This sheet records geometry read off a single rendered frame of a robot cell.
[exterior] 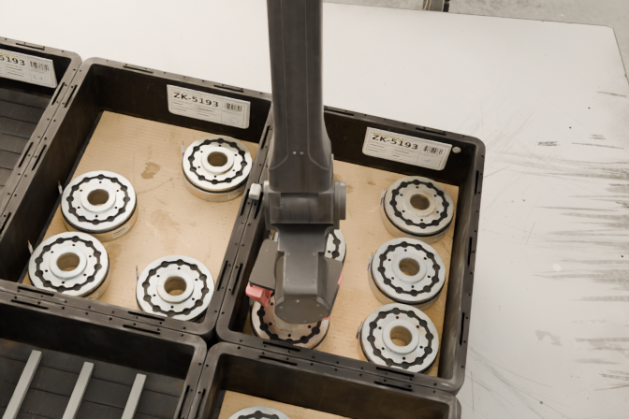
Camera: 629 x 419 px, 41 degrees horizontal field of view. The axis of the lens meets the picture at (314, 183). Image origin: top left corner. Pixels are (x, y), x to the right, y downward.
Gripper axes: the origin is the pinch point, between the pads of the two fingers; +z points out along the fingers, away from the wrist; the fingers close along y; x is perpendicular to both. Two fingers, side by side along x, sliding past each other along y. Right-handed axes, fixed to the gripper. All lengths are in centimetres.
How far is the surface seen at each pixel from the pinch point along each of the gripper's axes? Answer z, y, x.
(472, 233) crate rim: -6.1, 19.9, 15.3
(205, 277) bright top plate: 1.3, -12.1, 1.3
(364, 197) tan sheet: 4.0, 4.7, 23.5
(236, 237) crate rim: -5.9, -9.1, 4.2
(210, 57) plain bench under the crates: 17, -31, 55
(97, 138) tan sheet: 4.4, -36.5, 20.1
